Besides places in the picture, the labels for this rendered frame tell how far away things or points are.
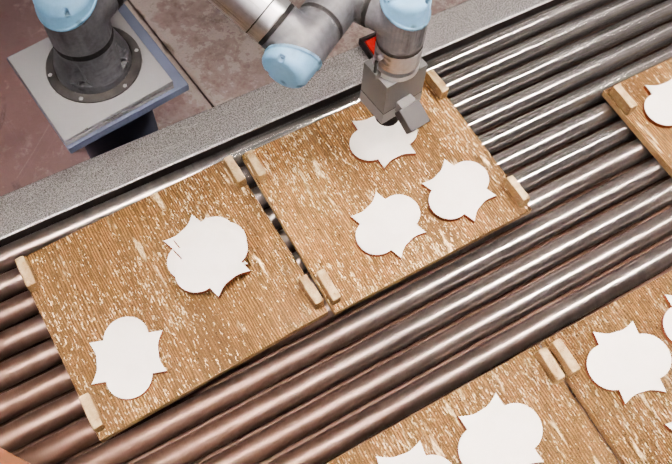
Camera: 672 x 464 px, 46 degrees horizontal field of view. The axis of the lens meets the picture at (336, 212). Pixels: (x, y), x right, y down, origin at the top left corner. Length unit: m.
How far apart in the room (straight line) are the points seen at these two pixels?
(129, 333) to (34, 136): 1.49
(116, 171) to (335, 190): 0.40
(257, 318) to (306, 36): 0.47
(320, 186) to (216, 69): 1.39
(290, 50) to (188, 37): 1.76
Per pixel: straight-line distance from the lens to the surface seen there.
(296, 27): 1.13
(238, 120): 1.52
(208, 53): 2.80
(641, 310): 1.44
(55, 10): 1.48
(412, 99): 1.33
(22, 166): 2.68
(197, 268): 1.33
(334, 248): 1.36
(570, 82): 1.66
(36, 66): 1.71
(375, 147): 1.45
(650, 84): 1.69
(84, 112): 1.61
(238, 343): 1.30
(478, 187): 1.44
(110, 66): 1.60
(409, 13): 1.15
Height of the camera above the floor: 2.17
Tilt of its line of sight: 63 degrees down
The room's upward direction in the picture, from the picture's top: 5 degrees clockwise
